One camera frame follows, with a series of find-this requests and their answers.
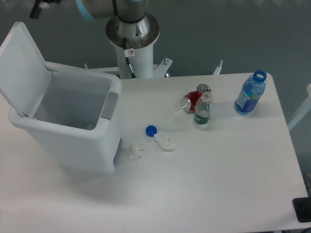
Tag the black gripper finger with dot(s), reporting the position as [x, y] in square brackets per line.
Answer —
[38, 6]

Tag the white trash can lid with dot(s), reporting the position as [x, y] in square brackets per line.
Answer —
[24, 74]

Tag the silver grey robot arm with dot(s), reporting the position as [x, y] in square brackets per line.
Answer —
[130, 26]

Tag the white plastic trash can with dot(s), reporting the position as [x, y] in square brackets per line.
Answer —
[78, 122]

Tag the blue bottle cap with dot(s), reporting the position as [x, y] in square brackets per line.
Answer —
[151, 130]

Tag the crushed red soda can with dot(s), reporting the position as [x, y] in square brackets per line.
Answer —
[189, 101]

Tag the crumpled white tissue left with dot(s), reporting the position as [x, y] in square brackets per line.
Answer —
[136, 151]

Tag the crumpled white tissue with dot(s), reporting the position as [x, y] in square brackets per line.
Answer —
[136, 151]
[164, 141]

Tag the crumpled white tissue right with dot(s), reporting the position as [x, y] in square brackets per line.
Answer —
[164, 141]

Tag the clear green label bottle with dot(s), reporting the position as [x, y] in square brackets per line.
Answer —
[202, 108]

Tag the blue plastic drink bottle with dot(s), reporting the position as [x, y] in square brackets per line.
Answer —
[252, 90]

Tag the black device at edge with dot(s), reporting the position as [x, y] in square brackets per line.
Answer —
[302, 207]

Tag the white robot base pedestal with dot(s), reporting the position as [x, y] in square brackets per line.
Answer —
[137, 63]

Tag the white frame at right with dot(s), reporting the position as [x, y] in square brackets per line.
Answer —
[301, 111]

